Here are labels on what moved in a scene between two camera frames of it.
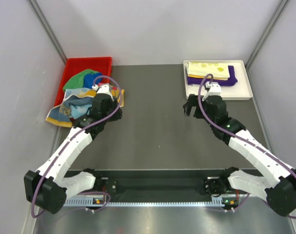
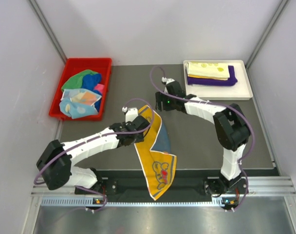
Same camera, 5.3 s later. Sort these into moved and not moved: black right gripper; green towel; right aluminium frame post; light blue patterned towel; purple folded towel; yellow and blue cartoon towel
Moved: black right gripper; yellow and blue cartoon towel
Not moved: green towel; right aluminium frame post; light blue patterned towel; purple folded towel
